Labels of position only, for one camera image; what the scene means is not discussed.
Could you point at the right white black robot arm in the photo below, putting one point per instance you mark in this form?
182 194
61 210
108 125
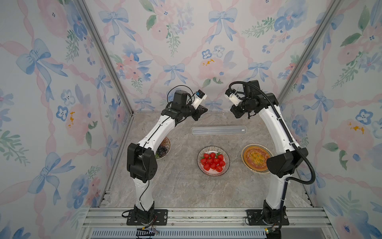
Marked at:
290 162

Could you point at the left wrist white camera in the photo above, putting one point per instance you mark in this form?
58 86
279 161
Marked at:
199 97

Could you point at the plate of grapes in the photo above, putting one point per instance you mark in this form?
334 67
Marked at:
163 148

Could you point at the aluminium front rail frame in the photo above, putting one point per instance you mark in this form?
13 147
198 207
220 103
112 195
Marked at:
207 223

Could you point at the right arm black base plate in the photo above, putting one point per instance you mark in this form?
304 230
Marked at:
256 217

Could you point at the plate of red strawberries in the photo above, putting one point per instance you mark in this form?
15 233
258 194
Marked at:
213 161

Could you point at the wrist white camera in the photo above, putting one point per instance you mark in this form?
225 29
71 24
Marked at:
232 96
199 97

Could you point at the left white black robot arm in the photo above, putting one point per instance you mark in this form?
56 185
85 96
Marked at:
141 161

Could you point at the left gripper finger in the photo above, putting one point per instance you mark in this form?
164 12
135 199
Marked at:
196 115
201 110

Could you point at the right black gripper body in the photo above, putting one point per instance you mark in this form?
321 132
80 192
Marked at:
245 105

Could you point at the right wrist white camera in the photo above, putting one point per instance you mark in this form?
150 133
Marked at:
232 96

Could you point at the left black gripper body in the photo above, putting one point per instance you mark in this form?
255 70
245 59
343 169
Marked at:
187 111

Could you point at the yellow plate with food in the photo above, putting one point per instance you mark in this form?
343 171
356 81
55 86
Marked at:
256 158

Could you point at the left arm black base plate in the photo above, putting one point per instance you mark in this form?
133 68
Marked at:
156 217

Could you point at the cream plastic wrap dispenser box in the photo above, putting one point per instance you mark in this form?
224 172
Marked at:
218 130

